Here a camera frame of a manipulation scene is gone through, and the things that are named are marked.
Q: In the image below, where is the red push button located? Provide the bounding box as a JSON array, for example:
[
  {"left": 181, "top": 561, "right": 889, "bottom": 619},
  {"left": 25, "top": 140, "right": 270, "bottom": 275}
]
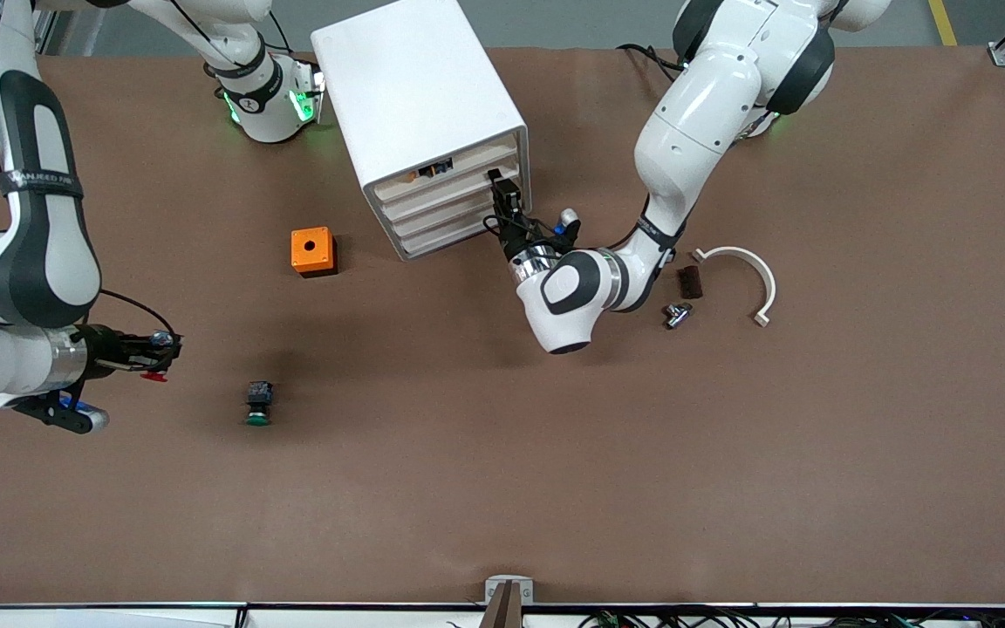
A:
[{"left": 138, "top": 330, "right": 182, "bottom": 383}]

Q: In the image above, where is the white plastic drawer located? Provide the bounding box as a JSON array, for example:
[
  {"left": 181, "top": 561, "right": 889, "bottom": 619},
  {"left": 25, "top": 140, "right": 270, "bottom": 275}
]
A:
[
  {"left": 386, "top": 177, "right": 524, "bottom": 238},
  {"left": 373, "top": 131, "right": 521, "bottom": 203},
  {"left": 380, "top": 155, "right": 523, "bottom": 221},
  {"left": 393, "top": 196, "right": 528, "bottom": 258}
]

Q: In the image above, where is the green push button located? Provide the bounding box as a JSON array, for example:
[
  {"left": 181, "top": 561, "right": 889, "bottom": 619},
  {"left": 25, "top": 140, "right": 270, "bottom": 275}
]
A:
[{"left": 245, "top": 380, "right": 276, "bottom": 427}]

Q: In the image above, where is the white drawer cabinet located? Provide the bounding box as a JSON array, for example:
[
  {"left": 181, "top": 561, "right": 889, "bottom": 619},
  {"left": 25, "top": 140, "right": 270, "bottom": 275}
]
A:
[{"left": 311, "top": 0, "right": 532, "bottom": 263}]

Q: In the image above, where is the orange box with hole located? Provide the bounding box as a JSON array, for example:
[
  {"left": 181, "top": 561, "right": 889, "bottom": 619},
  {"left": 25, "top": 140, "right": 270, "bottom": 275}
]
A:
[{"left": 291, "top": 227, "right": 338, "bottom": 278}]

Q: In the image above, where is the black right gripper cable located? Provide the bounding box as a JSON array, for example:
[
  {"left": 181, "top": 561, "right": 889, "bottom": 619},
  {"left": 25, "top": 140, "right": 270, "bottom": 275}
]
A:
[{"left": 98, "top": 288, "right": 177, "bottom": 338}]

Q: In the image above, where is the black arm base cable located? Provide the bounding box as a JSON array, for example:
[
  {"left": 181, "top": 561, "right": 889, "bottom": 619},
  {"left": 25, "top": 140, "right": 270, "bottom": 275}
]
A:
[
  {"left": 263, "top": 7, "right": 296, "bottom": 55},
  {"left": 616, "top": 42, "right": 685, "bottom": 81}
]

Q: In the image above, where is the white curved plastic bracket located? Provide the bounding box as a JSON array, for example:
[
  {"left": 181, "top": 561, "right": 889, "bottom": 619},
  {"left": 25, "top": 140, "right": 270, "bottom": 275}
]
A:
[{"left": 692, "top": 246, "right": 777, "bottom": 328}]

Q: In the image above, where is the white table edge rail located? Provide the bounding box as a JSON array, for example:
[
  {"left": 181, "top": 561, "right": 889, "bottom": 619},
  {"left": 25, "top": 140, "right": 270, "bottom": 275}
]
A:
[{"left": 0, "top": 602, "right": 1005, "bottom": 628}]

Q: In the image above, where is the grey metal table bracket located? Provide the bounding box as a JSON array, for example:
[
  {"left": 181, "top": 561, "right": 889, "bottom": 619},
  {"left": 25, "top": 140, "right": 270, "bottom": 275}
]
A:
[{"left": 484, "top": 575, "right": 535, "bottom": 628}]

